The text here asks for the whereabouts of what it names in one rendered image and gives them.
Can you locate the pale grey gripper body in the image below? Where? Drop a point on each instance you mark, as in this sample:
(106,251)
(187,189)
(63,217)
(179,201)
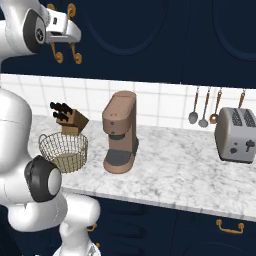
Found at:
(72,33)

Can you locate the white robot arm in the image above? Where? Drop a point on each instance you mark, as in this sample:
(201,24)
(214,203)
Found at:
(13,133)

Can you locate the navy base cabinet door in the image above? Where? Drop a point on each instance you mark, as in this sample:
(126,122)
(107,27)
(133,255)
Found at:
(133,230)

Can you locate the navy base cabinet drawer front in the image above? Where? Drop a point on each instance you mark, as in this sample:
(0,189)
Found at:
(206,240)

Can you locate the wooden knife block with knives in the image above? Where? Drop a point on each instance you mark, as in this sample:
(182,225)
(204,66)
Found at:
(74,122)

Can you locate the brown coffee machine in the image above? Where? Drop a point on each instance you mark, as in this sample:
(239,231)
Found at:
(120,130)

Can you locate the grey hanging spoon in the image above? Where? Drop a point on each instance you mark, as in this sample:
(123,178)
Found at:
(193,116)

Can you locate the grey hanging ladle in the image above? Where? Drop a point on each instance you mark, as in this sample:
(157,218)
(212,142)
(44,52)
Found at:
(203,122)

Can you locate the copper hanging spoon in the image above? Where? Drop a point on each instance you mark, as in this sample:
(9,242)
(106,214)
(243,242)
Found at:
(214,117)

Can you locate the silver toaster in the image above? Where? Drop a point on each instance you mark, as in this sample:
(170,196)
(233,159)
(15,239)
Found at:
(233,140)

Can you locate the navy wall cabinet door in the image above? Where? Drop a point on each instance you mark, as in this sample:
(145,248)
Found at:
(220,40)
(126,33)
(33,65)

